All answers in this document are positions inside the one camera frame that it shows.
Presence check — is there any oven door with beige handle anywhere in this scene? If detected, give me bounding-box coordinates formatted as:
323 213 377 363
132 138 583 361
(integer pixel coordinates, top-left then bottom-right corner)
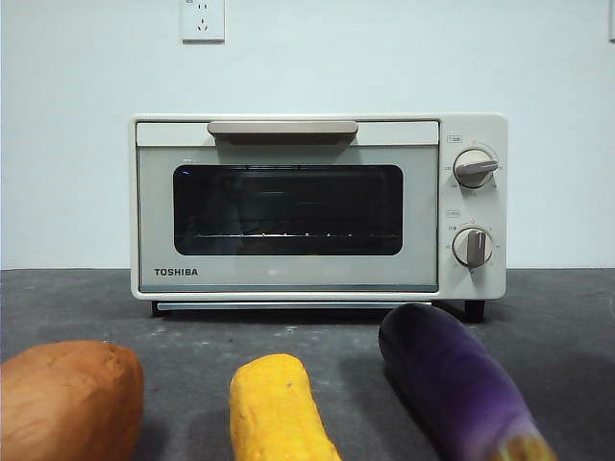
135 119 440 294

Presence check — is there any purple eggplant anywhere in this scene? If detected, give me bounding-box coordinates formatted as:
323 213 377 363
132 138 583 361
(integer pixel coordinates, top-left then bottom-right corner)
378 303 561 461

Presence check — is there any silver oven crumb tray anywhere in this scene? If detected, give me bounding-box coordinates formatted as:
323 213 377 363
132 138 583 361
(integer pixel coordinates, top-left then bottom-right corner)
152 301 432 314

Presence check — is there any white Toshiba toaster oven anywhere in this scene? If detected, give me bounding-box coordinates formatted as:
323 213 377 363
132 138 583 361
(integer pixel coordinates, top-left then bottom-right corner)
128 112 509 324

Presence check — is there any timer knob with upright grip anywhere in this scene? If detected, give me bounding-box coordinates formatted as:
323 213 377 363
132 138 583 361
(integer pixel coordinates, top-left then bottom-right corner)
452 227 494 269

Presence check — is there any temperature knob with sideways grip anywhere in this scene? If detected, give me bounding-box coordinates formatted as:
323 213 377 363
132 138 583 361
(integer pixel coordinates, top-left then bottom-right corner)
453 148 500 189

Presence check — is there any yellow corn cob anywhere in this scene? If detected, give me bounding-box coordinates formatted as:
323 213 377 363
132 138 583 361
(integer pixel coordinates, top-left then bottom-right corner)
228 353 343 461

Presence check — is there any brown sweet potato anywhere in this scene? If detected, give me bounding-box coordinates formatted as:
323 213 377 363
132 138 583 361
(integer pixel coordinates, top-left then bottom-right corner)
0 340 145 461

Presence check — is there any white wall socket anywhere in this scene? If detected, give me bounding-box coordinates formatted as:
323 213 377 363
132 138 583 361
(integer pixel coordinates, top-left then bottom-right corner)
181 0 226 45

